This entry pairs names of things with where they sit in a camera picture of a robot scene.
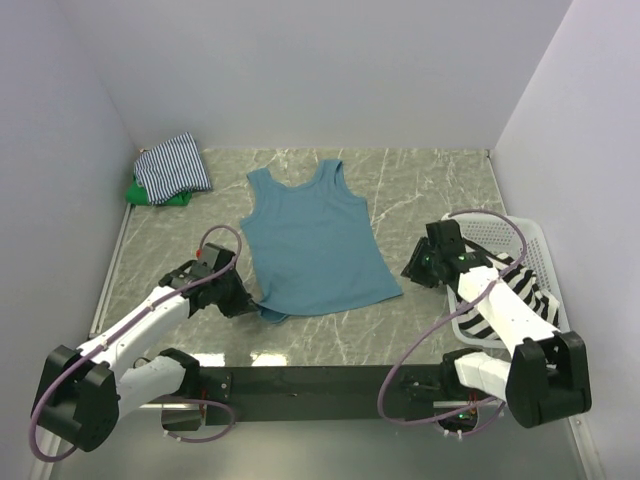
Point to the black white striped top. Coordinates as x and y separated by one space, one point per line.
473 329

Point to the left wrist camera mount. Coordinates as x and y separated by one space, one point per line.
207 253

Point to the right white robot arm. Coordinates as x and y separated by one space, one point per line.
546 377

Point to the black base crossbar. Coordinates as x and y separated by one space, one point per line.
309 393

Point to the teal blue tank top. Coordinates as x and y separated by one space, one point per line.
313 247

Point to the white plastic laundry basket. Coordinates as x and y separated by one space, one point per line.
498 237

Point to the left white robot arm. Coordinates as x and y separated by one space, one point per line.
84 392

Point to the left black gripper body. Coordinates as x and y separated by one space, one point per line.
230 290

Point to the blue white striped folded top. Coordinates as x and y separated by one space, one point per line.
172 168

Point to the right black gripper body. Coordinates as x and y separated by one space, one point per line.
436 256

